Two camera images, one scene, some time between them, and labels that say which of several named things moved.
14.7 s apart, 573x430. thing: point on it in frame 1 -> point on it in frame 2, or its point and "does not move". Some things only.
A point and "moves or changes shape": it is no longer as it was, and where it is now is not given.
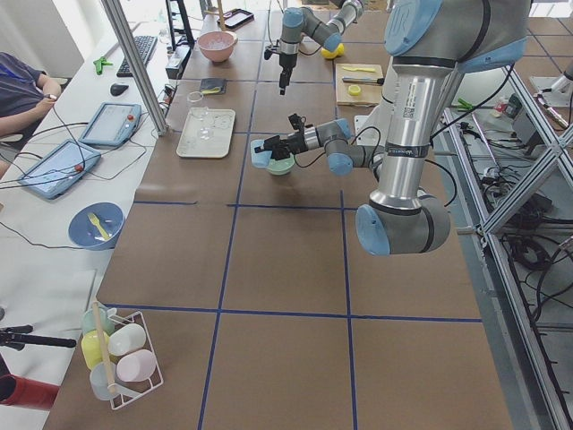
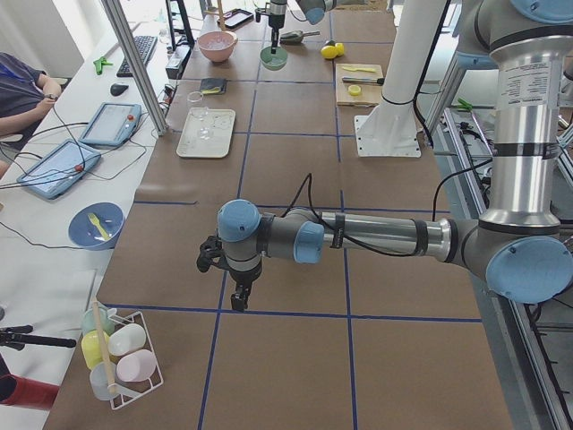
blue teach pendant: [59, 169] does not move
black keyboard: [145, 45] does not move
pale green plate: [89, 322] does not move
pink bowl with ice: [217, 45] does not move
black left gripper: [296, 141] -> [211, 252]
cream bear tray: [207, 133] does not move
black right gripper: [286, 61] -> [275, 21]
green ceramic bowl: [281, 167] moves or changes shape
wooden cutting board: [358, 94] does not move
